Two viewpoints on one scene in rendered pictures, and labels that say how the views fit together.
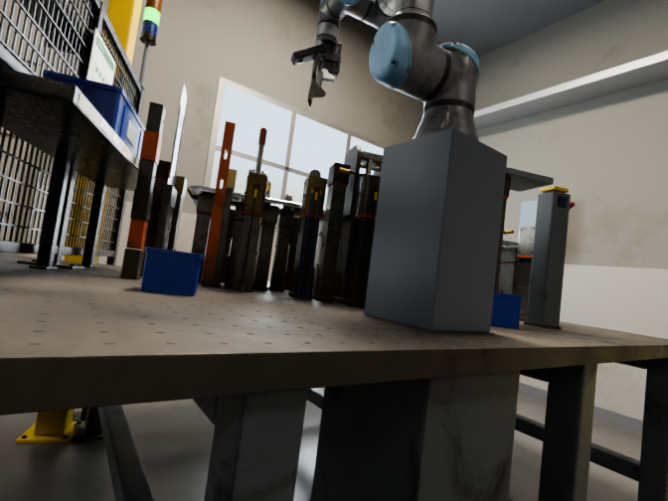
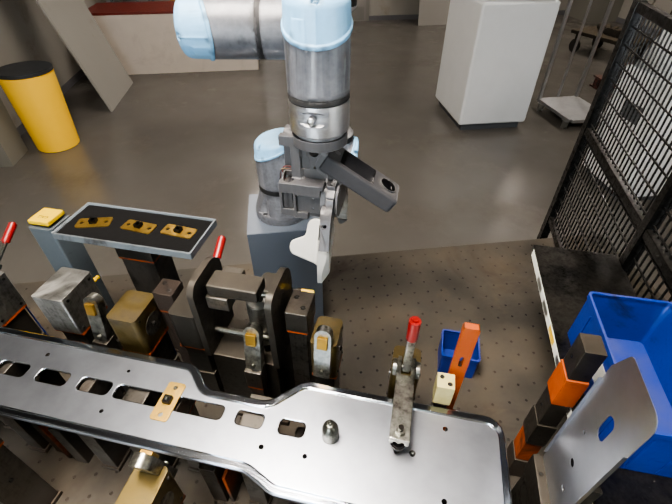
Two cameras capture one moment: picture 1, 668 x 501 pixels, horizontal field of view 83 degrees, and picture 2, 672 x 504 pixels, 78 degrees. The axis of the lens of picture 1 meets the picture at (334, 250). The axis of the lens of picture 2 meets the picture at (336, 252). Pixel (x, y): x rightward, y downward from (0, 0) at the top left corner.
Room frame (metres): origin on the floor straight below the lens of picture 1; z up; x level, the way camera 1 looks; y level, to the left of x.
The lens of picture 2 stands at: (1.65, 0.37, 1.78)
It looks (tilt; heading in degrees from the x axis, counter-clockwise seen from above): 41 degrees down; 208
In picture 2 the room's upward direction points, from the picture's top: straight up
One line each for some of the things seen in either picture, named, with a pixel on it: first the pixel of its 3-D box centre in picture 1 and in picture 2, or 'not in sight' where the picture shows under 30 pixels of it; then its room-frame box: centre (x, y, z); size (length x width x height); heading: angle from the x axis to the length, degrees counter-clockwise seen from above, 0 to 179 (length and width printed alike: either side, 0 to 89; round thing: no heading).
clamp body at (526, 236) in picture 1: (534, 274); (19, 324); (1.41, -0.76, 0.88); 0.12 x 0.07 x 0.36; 16
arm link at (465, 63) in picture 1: (449, 82); (280, 158); (0.86, -0.22, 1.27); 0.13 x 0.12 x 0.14; 118
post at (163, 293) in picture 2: not in sight; (187, 340); (1.24, -0.29, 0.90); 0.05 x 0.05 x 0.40; 16
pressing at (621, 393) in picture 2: (178, 137); (585, 444); (1.23, 0.56, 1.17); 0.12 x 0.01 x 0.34; 16
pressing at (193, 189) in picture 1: (379, 224); (158, 403); (1.44, -0.16, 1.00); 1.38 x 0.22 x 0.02; 106
